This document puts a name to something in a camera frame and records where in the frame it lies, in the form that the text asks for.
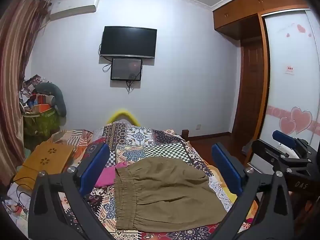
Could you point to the black wall television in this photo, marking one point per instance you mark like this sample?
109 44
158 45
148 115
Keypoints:
128 41

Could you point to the wooden overhead cabinet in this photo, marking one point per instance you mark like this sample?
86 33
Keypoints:
250 7

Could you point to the pink garment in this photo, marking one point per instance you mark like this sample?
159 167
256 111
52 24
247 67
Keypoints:
107 176

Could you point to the patchwork printed blanket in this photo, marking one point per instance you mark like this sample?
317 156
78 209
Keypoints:
150 145

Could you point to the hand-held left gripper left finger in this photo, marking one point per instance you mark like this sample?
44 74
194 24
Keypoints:
96 165

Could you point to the wooden bed post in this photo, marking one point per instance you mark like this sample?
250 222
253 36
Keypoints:
185 132

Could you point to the red label sticker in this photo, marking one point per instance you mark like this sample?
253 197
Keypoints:
290 70

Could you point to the striped brown curtain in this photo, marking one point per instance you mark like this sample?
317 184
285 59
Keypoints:
13 80

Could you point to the yellow bed headboard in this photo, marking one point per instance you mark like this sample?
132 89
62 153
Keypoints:
122 113

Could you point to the small black wall monitor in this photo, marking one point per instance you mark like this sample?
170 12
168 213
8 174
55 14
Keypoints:
126 69

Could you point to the grey plush pillow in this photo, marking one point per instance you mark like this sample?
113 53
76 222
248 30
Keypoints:
58 97

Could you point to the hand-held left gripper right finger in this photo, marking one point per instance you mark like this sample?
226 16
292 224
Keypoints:
226 170

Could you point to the green cluttered storage basket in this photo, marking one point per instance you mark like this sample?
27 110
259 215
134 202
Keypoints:
41 122

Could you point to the white air conditioner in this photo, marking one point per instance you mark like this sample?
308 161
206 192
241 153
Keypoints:
72 6

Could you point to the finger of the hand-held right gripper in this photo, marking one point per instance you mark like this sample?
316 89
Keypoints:
283 138

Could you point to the yellow wooden lap desk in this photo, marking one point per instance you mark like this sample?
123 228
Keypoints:
42 161

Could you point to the olive green pants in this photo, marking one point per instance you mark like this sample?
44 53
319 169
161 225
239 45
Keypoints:
160 187

